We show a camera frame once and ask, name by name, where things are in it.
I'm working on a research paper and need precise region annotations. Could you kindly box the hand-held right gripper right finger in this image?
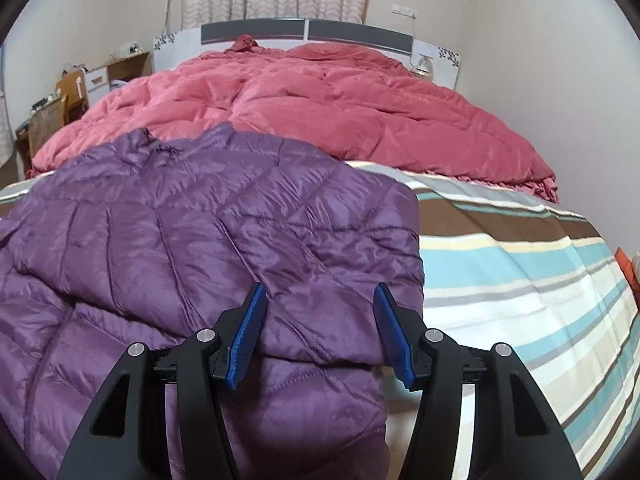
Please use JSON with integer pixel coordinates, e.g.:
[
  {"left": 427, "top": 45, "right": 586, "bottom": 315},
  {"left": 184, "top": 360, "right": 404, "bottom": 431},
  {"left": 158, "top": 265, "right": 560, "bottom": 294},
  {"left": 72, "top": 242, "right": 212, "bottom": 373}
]
[{"left": 373, "top": 282, "right": 585, "bottom": 480}]

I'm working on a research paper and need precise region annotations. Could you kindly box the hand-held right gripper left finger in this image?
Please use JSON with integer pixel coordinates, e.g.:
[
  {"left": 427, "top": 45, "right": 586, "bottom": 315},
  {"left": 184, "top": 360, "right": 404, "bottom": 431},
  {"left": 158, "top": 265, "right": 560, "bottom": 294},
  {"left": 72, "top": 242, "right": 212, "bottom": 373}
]
[{"left": 56, "top": 282, "right": 268, "bottom": 480}]

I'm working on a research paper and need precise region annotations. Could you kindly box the purple quilted down jacket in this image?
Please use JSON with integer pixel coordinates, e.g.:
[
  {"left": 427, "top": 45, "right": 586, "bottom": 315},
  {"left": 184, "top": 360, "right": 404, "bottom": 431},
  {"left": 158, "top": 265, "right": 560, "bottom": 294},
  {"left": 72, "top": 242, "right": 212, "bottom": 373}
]
[{"left": 0, "top": 121, "right": 426, "bottom": 480}]

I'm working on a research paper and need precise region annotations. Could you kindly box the striped bed sheet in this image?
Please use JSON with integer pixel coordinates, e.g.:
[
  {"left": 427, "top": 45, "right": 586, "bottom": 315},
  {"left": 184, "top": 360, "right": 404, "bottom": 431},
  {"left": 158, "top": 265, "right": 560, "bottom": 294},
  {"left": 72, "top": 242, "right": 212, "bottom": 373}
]
[{"left": 0, "top": 160, "right": 640, "bottom": 480}]

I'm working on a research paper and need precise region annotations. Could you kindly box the pink comforter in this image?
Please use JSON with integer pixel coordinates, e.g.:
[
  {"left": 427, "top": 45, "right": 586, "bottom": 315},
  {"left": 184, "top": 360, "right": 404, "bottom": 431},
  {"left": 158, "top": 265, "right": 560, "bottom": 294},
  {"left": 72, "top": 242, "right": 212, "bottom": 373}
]
[{"left": 31, "top": 34, "right": 558, "bottom": 205}]

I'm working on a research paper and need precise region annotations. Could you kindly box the orange cloth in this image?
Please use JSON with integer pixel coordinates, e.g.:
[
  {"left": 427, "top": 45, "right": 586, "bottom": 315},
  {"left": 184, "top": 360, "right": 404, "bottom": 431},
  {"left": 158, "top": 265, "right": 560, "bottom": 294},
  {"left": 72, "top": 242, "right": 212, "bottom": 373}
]
[{"left": 616, "top": 247, "right": 640, "bottom": 306}]

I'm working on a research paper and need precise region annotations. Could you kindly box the small bedside lamp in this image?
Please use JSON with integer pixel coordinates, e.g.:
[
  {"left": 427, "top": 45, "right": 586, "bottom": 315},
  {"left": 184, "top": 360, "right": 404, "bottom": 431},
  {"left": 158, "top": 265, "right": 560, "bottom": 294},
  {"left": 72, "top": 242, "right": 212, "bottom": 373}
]
[{"left": 410, "top": 52, "right": 435, "bottom": 79}]

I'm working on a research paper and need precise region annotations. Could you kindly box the wicker chair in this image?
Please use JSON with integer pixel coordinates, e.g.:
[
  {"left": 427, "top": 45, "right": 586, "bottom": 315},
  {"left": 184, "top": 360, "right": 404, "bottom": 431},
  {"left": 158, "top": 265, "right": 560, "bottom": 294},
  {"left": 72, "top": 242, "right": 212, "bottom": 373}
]
[{"left": 27, "top": 94, "right": 69, "bottom": 160}]

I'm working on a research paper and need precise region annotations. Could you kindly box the wooden bedside cabinet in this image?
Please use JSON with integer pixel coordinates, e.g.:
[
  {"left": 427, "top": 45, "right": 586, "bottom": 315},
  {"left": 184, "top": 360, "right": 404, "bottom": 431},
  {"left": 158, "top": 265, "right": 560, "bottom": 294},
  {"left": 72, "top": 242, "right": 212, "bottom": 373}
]
[{"left": 82, "top": 52, "right": 153, "bottom": 99}]

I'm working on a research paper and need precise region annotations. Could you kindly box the wooden chair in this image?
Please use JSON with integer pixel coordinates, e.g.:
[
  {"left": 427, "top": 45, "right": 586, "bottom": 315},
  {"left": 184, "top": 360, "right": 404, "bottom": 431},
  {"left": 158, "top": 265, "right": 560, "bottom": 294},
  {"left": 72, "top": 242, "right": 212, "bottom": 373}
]
[{"left": 55, "top": 70, "right": 91, "bottom": 123}]

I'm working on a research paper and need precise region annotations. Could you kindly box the white and grey headboard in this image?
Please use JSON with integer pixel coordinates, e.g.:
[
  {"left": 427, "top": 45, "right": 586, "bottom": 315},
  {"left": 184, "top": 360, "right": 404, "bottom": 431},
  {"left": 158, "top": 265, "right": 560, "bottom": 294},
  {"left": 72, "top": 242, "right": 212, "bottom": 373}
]
[{"left": 152, "top": 18, "right": 462, "bottom": 88}]

